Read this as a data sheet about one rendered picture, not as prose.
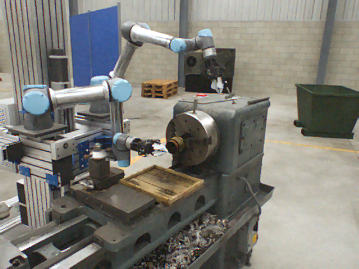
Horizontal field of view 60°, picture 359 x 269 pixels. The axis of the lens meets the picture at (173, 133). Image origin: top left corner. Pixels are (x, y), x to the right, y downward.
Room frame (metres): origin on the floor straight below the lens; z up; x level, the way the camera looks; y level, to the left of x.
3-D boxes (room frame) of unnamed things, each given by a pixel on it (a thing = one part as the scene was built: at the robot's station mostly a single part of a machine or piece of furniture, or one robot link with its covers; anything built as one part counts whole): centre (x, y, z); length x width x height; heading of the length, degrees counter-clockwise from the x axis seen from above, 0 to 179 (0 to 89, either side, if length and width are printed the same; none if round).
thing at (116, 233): (1.24, 0.31, 0.90); 0.47 x 0.30 x 0.06; 53
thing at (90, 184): (1.35, 0.32, 0.99); 0.20 x 0.10 x 0.05; 143
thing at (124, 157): (1.72, 0.29, 0.98); 0.11 x 0.08 x 0.11; 23
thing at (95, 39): (8.27, 2.17, 1.18); 4.12 x 0.80 x 2.35; 31
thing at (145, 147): (1.60, 0.16, 1.08); 0.12 x 0.09 x 0.08; 53
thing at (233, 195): (2.11, -0.33, 0.43); 0.60 x 0.48 x 0.86; 143
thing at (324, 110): (5.99, -2.93, 0.43); 1.34 x 0.94 x 0.85; 171
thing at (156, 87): (9.98, 0.47, 0.22); 1.25 x 0.86 x 0.44; 162
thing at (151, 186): (1.56, 0.06, 0.89); 0.36 x 0.30 x 0.04; 53
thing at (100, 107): (2.09, 0.50, 1.21); 0.15 x 0.15 x 0.10
